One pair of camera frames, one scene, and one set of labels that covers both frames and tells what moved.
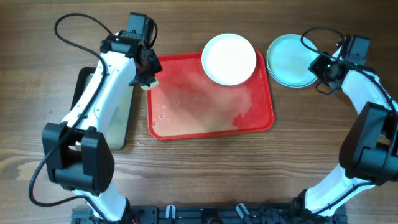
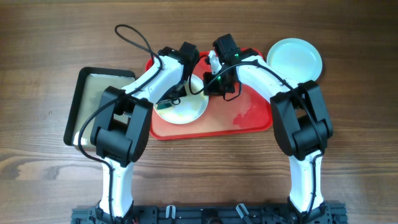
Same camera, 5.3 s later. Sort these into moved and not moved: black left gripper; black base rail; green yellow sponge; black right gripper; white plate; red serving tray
Moved: white plate; green yellow sponge; black right gripper; black left gripper
Not moved: red serving tray; black base rail
